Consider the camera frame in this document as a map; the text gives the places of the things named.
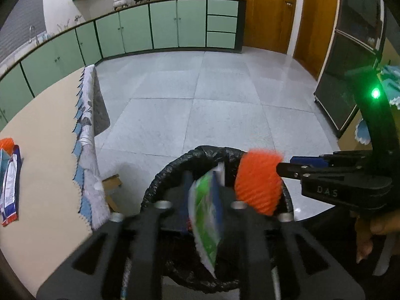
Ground orange foam net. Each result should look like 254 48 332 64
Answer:
0 137 14 156
234 149 283 216

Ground green white plastic bag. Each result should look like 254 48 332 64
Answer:
188 162 225 276

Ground blue red snack wrapper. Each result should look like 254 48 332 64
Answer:
1 145 22 226

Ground black lined trash bin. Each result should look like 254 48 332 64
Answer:
140 145 293 293

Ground green lower kitchen cabinets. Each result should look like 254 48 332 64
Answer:
1 0 247 127

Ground right hand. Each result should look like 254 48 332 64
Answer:
355 210 400 263

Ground beige tablecloth with blue trim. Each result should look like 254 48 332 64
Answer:
1 65 109 299

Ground dark glass cabinet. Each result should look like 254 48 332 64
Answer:
314 0 387 138

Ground wooden door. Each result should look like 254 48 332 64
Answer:
293 0 338 79
243 0 296 54

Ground chrome sink faucet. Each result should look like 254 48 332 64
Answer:
28 25 39 46

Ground white cooking pot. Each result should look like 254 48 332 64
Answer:
112 0 128 10

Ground grey window blind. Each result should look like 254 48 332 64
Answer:
1 0 46 62

